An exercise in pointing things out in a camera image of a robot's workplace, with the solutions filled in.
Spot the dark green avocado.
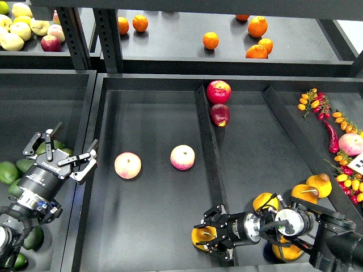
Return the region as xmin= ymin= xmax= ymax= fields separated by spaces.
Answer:
xmin=23 ymin=226 xmax=44 ymax=250

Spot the white label card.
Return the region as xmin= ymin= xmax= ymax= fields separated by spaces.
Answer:
xmin=348 ymin=153 xmax=363 ymax=175

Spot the black bin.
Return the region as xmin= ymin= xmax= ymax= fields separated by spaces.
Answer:
xmin=61 ymin=74 xmax=362 ymax=271
xmin=1 ymin=70 xmax=96 ymax=271

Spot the pale yellow apple left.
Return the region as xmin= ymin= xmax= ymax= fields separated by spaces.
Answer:
xmin=0 ymin=14 xmax=12 ymax=36

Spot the yellow lemon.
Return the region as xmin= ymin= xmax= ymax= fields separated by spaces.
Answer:
xmin=13 ymin=15 xmax=32 ymax=26

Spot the cherry tomato bunch lower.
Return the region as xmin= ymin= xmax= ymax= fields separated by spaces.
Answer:
xmin=325 ymin=150 xmax=362 ymax=205

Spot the green avocado top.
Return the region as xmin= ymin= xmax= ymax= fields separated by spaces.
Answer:
xmin=36 ymin=140 xmax=65 ymax=155

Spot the pink peach behind upright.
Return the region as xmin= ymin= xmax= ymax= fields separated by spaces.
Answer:
xmin=53 ymin=10 xmax=61 ymax=25

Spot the bright red apple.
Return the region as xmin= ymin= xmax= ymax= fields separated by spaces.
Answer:
xmin=206 ymin=80 xmax=231 ymax=104

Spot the green avocado right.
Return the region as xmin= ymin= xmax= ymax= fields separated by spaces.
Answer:
xmin=62 ymin=148 xmax=73 ymax=156

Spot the pale yellow apple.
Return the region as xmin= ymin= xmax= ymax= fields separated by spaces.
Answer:
xmin=10 ymin=22 xmax=32 ymax=41
xmin=1 ymin=33 xmax=24 ymax=52
xmin=11 ymin=2 xmax=33 ymax=18
xmin=0 ymin=14 xmax=12 ymax=36

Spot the pink apple centre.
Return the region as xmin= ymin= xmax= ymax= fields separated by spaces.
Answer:
xmin=170 ymin=144 xmax=195 ymax=171

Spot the pale yellow apple front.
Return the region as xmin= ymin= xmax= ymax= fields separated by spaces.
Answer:
xmin=1 ymin=33 xmax=24 ymax=52

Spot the yellow pear bottom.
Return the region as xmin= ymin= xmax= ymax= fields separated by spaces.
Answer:
xmin=272 ymin=244 xmax=304 ymax=262

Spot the green lime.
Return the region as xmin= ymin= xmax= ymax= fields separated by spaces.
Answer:
xmin=0 ymin=1 xmax=9 ymax=15

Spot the black centre bin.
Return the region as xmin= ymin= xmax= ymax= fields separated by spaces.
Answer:
xmin=61 ymin=74 xmax=362 ymax=271

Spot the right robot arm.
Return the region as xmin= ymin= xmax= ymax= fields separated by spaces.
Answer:
xmin=191 ymin=193 xmax=362 ymax=271

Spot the pink apple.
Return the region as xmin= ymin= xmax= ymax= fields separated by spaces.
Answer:
xmin=170 ymin=144 xmax=195 ymax=171
xmin=114 ymin=152 xmax=142 ymax=180

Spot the pale yellow apple middle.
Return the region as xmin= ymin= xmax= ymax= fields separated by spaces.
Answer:
xmin=10 ymin=22 xmax=32 ymax=41

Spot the pale yellow apple top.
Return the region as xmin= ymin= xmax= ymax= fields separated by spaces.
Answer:
xmin=11 ymin=2 xmax=33 ymax=18

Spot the black left bin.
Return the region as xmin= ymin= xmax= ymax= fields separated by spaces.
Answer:
xmin=1 ymin=70 xmax=96 ymax=271

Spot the red chili pepper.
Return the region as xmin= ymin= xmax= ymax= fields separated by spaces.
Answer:
xmin=323 ymin=121 xmax=339 ymax=154

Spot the yellow pear with stem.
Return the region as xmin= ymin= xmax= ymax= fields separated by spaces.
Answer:
xmin=291 ymin=184 xmax=319 ymax=204

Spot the black shelf upright right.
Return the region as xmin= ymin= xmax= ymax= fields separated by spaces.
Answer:
xmin=92 ymin=8 xmax=124 ymax=74

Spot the pink apple left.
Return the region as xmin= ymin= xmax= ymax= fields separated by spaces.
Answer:
xmin=114 ymin=152 xmax=142 ymax=180

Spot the red apple on shelf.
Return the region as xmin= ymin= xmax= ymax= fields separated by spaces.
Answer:
xmin=41 ymin=35 xmax=61 ymax=52

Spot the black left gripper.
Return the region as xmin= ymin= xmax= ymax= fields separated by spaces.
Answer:
xmin=18 ymin=122 xmax=99 ymax=202

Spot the pale yellow apple stem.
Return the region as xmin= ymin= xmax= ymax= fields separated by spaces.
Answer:
xmin=29 ymin=18 xmax=50 ymax=36

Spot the dark red apple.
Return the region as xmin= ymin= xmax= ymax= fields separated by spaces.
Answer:
xmin=209 ymin=104 xmax=230 ymax=127

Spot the green avocado far left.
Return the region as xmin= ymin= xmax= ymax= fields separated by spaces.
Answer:
xmin=0 ymin=161 xmax=21 ymax=185

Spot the pale peach on shelf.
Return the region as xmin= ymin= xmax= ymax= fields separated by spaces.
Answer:
xmin=47 ymin=24 xmax=65 ymax=43

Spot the black shelf upright left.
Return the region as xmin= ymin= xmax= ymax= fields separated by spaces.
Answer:
xmin=55 ymin=7 xmax=91 ymax=70

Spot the green avocado lower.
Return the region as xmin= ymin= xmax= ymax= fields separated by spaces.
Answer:
xmin=8 ymin=178 xmax=23 ymax=198

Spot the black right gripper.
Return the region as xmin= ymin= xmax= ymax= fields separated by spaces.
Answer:
xmin=193 ymin=204 xmax=261 ymax=260

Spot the green avocado middle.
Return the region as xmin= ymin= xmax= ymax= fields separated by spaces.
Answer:
xmin=16 ymin=158 xmax=35 ymax=173

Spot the black shelf upright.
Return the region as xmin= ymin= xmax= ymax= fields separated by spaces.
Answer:
xmin=92 ymin=8 xmax=124 ymax=74
xmin=55 ymin=7 xmax=91 ymax=70

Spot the green avocado bottom left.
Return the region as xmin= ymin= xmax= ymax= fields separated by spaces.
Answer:
xmin=12 ymin=252 xmax=28 ymax=270

